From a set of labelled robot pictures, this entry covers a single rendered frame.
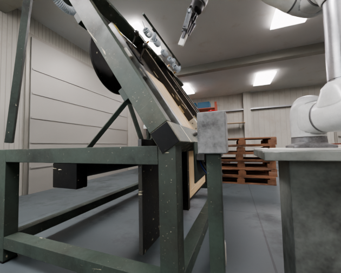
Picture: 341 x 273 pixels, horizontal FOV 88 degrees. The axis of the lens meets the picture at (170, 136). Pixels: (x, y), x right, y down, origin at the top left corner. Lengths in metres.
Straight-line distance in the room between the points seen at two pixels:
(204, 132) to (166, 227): 0.46
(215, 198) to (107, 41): 0.97
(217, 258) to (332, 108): 0.78
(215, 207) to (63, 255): 0.94
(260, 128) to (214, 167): 8.45
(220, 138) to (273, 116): 8.62
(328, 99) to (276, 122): 8.34
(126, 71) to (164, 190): 0.62
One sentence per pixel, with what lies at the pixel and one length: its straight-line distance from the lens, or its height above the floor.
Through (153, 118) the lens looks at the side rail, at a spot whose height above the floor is 0.92.
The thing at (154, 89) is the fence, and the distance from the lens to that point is 1.17.
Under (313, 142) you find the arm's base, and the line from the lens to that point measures 1.13.
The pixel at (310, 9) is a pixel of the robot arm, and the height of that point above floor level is 1.47.
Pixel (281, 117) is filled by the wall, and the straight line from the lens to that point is 9.39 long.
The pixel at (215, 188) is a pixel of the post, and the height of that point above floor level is 0.60.
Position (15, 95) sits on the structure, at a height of 1.18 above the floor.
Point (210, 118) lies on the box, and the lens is 0.76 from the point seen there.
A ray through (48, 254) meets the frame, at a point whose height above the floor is 0.16.
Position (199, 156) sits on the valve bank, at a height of 0.72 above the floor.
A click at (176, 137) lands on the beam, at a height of 0.82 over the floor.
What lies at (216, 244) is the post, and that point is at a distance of 0.89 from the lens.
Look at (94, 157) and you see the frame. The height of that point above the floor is 0.73.
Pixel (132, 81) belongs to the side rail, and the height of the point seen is 1.12.
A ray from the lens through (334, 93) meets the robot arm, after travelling 1.00.
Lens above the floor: 0.79
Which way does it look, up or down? 3 degrees up
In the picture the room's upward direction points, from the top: 1 degrees counter-clockwise
